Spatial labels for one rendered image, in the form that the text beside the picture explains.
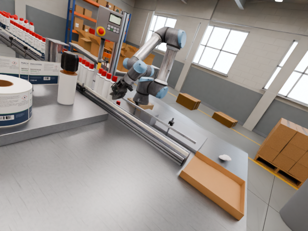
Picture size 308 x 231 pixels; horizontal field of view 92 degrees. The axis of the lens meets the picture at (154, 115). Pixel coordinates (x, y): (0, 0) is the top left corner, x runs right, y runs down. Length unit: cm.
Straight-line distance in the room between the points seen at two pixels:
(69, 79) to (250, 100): 564
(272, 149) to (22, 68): 384
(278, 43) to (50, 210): 618
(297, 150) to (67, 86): 370
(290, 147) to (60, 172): 366
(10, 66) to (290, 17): 631
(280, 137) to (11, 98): 377
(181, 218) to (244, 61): 586
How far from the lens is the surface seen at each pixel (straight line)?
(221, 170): 103
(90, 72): 129
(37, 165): 72
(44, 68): 116
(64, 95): 100
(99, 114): 98
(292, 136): 376
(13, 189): 67
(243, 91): 608
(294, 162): 388
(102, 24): 127
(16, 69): 112
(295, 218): 271
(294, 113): 596
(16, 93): 78
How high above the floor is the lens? 134
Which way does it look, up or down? 23 degrees down
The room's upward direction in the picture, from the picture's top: 21 degrees clockwise
